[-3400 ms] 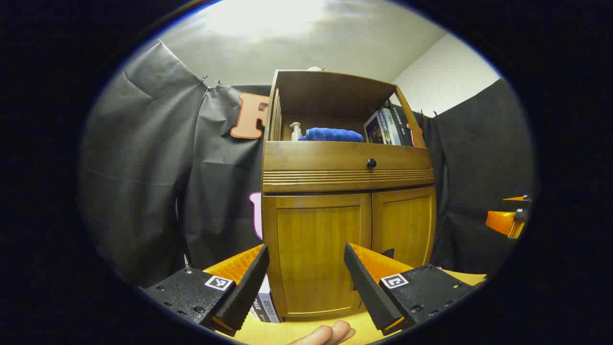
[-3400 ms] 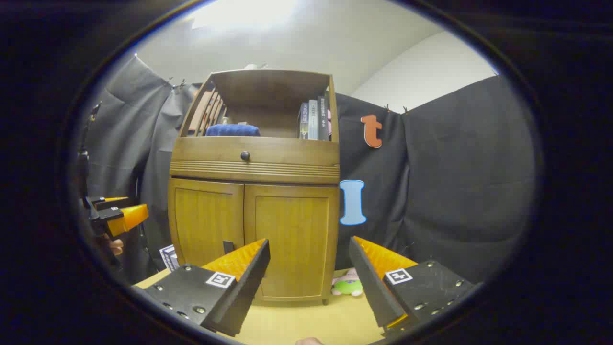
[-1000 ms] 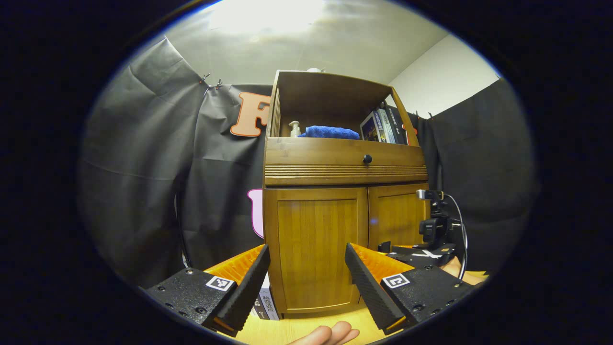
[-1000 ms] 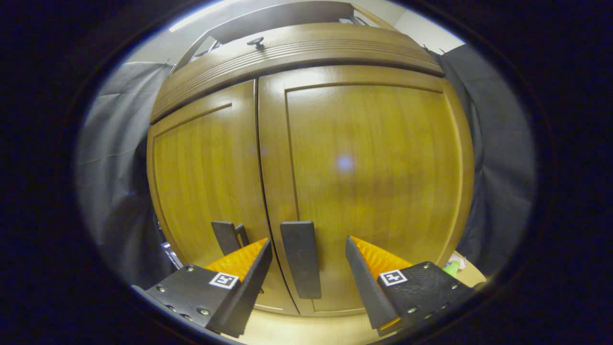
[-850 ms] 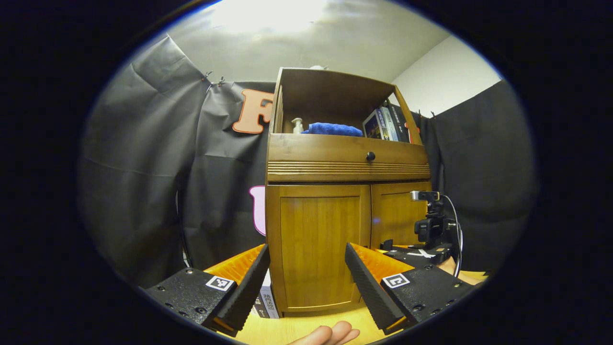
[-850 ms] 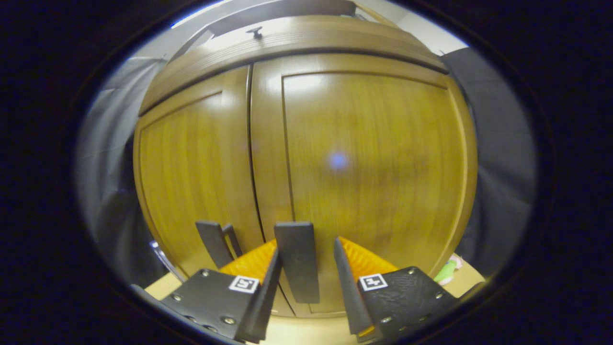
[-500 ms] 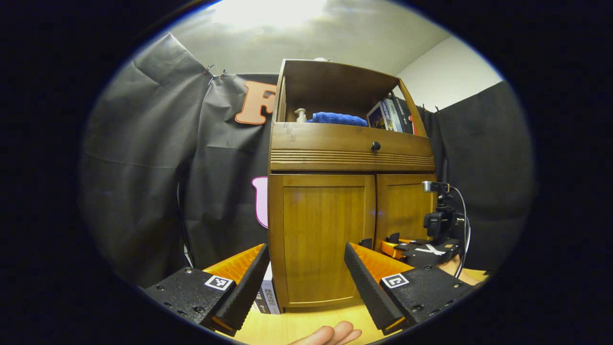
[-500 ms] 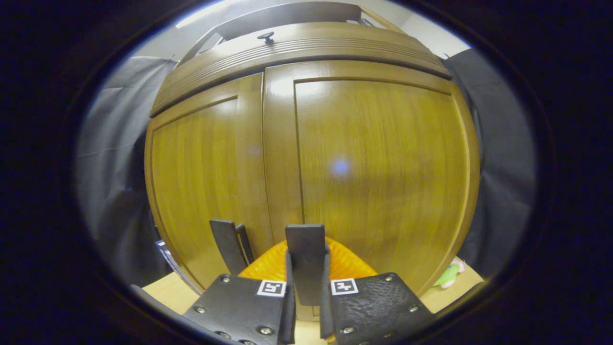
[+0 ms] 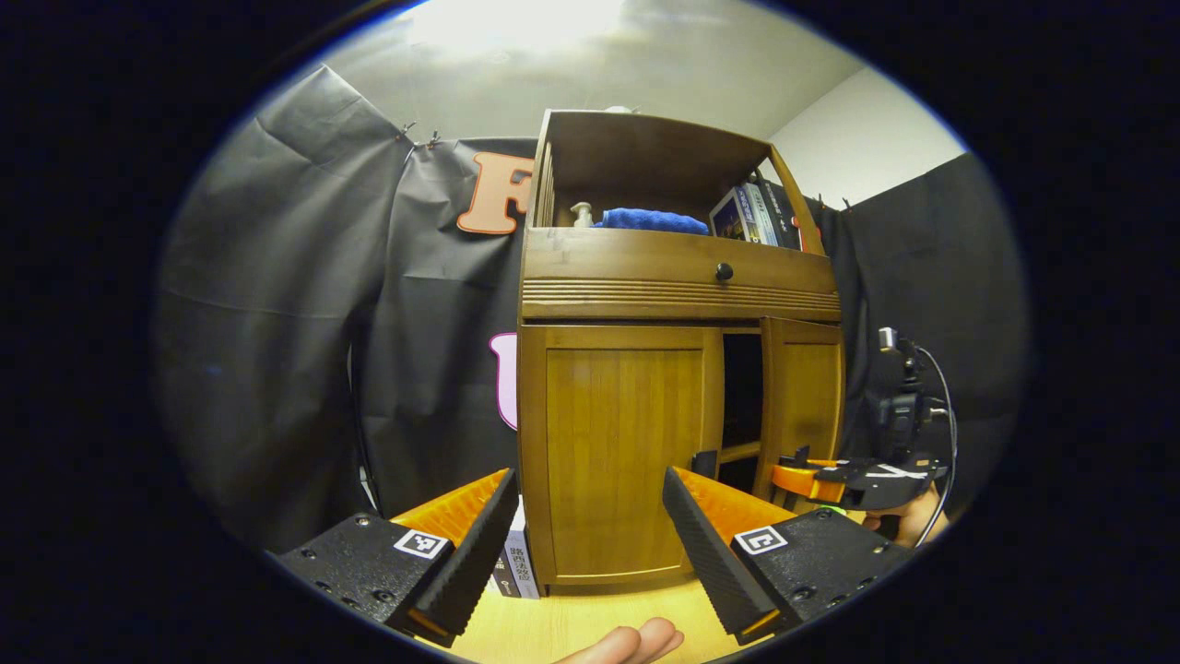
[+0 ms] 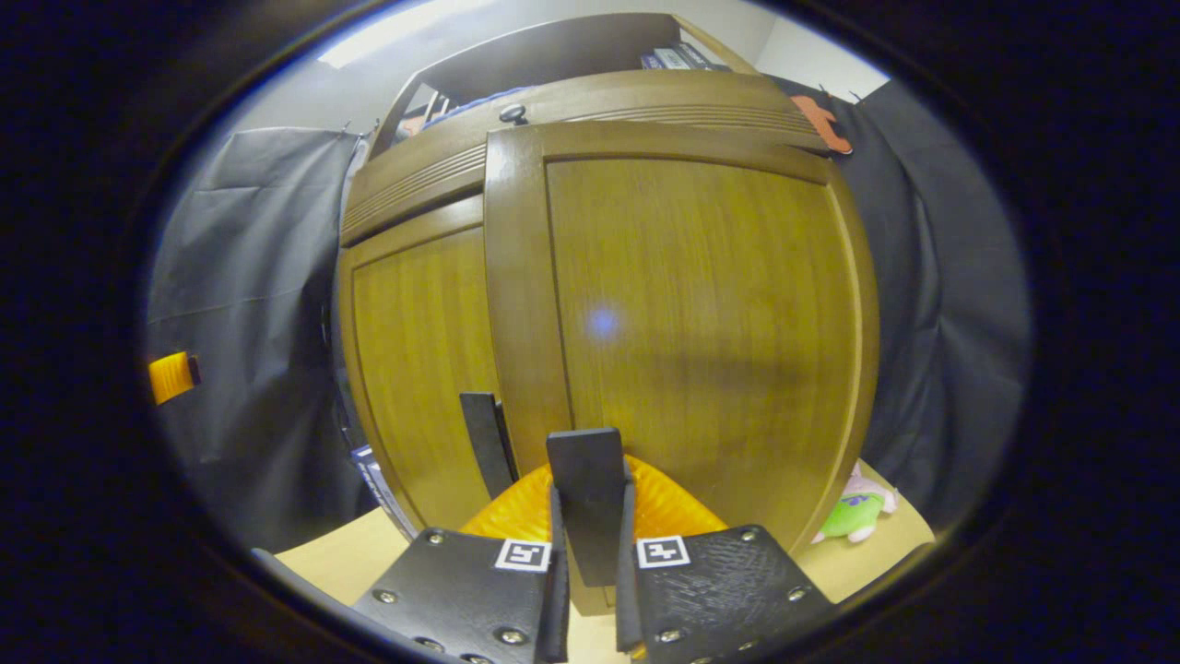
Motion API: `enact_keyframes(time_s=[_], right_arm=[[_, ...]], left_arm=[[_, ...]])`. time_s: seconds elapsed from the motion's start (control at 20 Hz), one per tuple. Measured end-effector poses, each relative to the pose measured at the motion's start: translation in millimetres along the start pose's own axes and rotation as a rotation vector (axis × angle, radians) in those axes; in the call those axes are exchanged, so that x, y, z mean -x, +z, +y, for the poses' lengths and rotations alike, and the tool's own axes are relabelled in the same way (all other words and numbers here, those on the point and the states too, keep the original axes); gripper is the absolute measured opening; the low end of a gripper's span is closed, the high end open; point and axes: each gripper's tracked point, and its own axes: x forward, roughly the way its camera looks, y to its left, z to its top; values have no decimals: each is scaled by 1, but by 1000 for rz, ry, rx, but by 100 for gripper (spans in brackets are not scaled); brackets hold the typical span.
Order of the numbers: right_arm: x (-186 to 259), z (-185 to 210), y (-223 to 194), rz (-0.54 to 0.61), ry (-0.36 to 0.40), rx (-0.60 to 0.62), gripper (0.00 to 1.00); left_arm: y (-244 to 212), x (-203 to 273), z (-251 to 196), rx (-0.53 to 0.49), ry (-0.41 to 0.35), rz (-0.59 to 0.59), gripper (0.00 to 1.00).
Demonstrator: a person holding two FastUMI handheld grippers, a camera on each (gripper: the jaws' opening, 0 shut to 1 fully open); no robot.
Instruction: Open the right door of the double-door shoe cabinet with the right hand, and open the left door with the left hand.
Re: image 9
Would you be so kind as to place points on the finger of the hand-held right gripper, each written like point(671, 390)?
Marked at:
point(867, 484)

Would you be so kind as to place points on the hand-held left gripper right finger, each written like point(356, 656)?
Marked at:
point(705, 553)

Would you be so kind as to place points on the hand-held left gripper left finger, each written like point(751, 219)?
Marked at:
point(475, 563)

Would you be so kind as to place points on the wooden cabinet door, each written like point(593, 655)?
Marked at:
point(807, 397)
point(618, 452)

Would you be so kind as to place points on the wooden double-door shoe cabinet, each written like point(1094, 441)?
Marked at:
point(645, 157)

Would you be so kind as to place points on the wooden cabinet drawer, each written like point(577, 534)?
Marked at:
point(627, 267)

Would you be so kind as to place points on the grey spine book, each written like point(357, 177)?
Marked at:
point(524, 563)

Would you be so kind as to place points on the red book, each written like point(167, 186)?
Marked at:
point(808, 235)

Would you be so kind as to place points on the black round drawer knob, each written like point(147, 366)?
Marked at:
point(724, 271)

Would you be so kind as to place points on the dark blue book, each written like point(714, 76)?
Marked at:
point(728, 219)

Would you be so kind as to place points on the black backdrop cloth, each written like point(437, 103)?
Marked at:
point(277, 323)

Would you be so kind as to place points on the blue folded towel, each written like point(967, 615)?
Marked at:
point(650, 221)

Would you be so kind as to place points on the white pump bottle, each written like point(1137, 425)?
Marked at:
point(582, 215)

